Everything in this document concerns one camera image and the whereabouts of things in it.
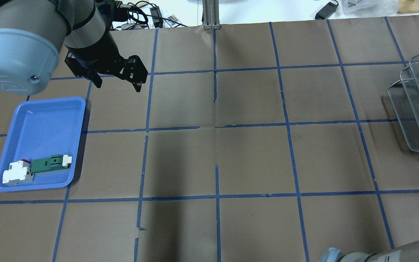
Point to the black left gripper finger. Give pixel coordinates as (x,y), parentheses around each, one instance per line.
(96,80)
(137,86)

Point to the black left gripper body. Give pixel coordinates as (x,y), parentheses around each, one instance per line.
(99,55)

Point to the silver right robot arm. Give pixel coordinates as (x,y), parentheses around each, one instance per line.
(405,253)

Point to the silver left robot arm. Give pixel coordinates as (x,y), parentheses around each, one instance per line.
(32,32)

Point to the blue plastic tray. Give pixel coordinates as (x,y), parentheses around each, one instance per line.
(42,128)

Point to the green terminal block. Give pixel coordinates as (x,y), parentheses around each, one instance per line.
(57,162)

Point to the white circuit breaker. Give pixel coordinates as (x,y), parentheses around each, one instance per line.
(18,172)

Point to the black power adapter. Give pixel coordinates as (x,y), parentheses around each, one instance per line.
(327,10)

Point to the clear plastic bag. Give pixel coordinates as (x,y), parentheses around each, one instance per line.
(370,8)

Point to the wooden block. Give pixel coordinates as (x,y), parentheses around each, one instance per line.
(408,7)

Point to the aluminium extrusion post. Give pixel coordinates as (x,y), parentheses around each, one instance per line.
(211,19)

